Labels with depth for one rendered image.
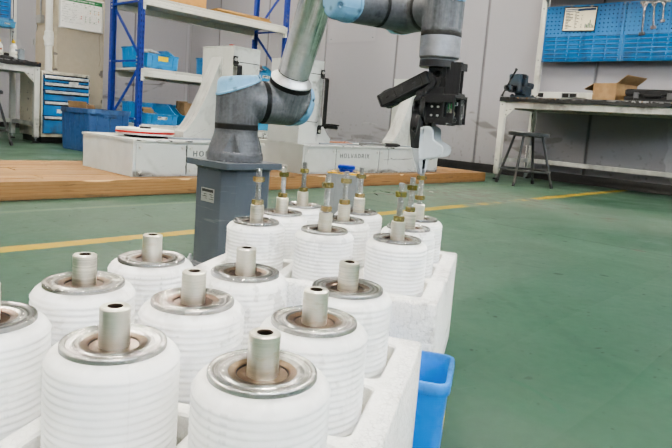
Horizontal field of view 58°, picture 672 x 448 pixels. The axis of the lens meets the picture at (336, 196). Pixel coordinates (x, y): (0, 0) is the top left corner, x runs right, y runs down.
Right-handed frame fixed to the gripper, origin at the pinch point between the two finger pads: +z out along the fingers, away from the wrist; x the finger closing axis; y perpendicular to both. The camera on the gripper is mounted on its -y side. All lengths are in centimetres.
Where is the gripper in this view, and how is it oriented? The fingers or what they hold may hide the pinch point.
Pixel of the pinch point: (418, 166)
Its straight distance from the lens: 117.0
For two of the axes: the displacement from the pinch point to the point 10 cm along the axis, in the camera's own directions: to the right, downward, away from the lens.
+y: 8.6, 1.3, -4.9
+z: -0.8, 9.9, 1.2
